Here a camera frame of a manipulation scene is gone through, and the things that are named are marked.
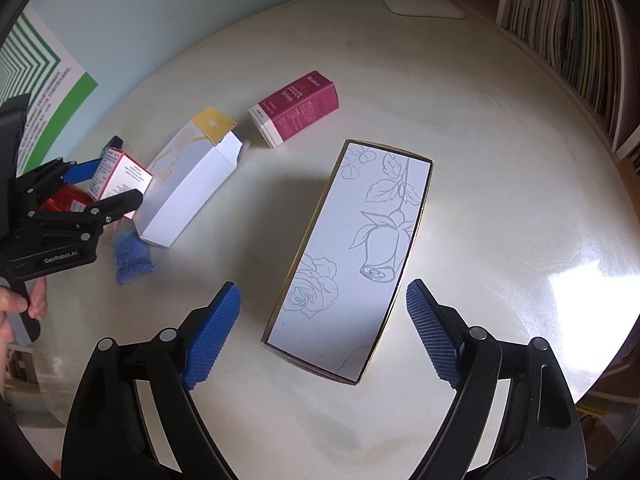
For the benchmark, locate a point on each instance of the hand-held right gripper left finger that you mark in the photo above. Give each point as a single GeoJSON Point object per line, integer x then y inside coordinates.
{"type": "Point", "coordinates": [215, 335]}

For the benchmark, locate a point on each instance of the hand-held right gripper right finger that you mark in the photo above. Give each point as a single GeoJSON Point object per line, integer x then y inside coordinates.
{"type": "Point", "coordinates": [430, 332]}

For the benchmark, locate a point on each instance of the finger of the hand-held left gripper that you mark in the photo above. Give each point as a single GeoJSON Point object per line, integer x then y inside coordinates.
{"type": "Point", "coordinates": [117, 202]}
{"type": "Point", "coordinates": [82, 169]}

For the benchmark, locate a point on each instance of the small white red box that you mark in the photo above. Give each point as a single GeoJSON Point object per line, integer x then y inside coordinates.
{"type": "Point", "coordinates": [125, 175]}

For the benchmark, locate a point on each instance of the red packet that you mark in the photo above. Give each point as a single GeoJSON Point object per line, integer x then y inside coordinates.
{"type": "Point", "coordinates": [62, 200]}

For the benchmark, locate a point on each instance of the white yellow carton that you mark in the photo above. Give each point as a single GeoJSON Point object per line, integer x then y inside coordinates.
{"type": "Point", "coordinates": [185, 185]}

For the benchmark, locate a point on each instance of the rose print white long box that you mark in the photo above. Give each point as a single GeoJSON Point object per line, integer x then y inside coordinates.
{"type": "Point", "coordinates": [345, 260]}

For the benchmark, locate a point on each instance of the person's left hand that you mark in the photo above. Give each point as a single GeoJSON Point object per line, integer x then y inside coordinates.
{"type": "Point", "coordinates": [15, 302]}

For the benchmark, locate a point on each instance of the blue mesh pouch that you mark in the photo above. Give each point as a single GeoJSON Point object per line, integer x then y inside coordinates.
{"type": "Point", "coordinates": [131, 255]}

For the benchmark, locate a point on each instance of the maroon white carton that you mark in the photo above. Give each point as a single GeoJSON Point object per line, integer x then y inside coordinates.
{"type": "Point", "coordinates": [300, 110]}

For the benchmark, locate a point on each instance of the row of thin books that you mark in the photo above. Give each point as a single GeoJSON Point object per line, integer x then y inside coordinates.
{"type": "Point", "coordinates": [575, 25]}

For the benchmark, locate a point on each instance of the green striped wall poster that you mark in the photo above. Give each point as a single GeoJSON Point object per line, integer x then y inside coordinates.
{"type": "Point", "coordinates": [30, 60]}

